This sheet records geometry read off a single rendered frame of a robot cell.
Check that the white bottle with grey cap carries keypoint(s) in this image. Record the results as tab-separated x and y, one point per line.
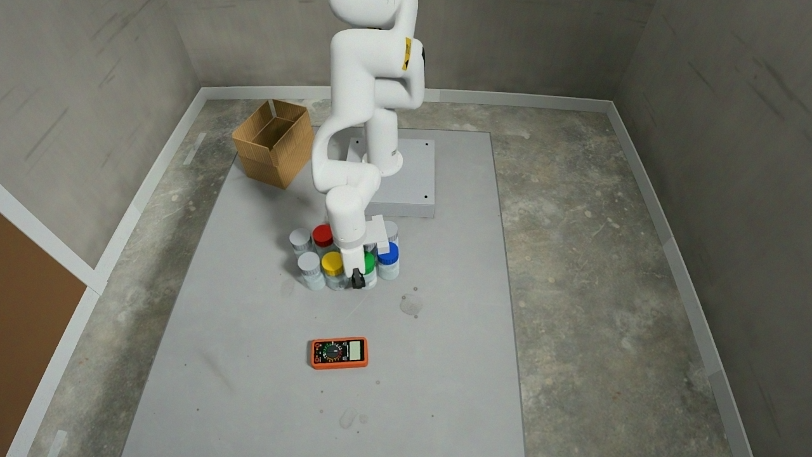
391	231
312	271
372	249
301	242

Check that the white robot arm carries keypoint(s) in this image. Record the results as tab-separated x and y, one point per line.
363	60

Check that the bottle with red cap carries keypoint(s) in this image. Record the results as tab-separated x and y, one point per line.
322	236

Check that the white bottle with green cap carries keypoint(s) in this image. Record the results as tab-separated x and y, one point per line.
370	271

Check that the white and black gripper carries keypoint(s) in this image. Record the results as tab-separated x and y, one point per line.
352	260

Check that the brown cardboard box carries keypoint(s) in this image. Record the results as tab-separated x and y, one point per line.
268	151

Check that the orange digital multimeter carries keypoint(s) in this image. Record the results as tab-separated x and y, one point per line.
339	353

